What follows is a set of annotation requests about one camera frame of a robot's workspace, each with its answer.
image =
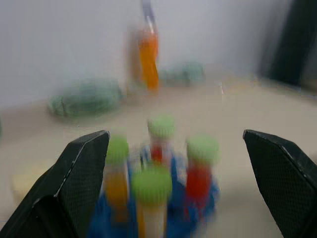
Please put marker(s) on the red test tube green cap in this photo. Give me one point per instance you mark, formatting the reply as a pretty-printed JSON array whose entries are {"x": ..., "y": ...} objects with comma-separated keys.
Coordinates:
[
  {"x": 160, "y": 138},
  {"x": 201, "y": 171}
]

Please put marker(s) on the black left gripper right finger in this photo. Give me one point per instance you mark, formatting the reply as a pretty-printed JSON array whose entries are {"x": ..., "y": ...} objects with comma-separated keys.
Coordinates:
[{"x": 282, "y": 178}]

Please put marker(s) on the orange bottle with blue cap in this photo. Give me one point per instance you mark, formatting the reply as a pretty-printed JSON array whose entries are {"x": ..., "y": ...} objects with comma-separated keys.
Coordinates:
[{"x": 148, "y": 54}]

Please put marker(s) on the blue test tube rack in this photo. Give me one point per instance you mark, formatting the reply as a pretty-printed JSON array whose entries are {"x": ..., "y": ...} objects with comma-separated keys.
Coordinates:
[{"x": 178, "y": 198}]

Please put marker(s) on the orange test tube green cap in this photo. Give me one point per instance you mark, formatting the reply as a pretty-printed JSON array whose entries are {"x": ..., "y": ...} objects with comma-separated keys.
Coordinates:
[{"x": 116, "y": 178}]

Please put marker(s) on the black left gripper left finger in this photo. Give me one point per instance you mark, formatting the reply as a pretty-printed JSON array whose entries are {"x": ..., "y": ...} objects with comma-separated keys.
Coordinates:
[{"x": 74, "y": 188}]

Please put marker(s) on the dark upright panel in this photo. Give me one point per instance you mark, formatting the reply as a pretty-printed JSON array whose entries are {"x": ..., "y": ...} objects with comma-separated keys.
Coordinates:
[{"x": 288, "y": 42}]

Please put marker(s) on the green cloth bundle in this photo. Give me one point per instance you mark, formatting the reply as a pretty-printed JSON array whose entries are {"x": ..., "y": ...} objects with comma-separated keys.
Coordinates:
[
  {"x": 184, "y": 73},
  {"x": 85, "y": 98}
]

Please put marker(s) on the yellow test tube green cap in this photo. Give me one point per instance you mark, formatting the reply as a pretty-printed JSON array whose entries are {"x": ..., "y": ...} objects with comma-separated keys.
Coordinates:
[{"x": 151, "y": 198}]

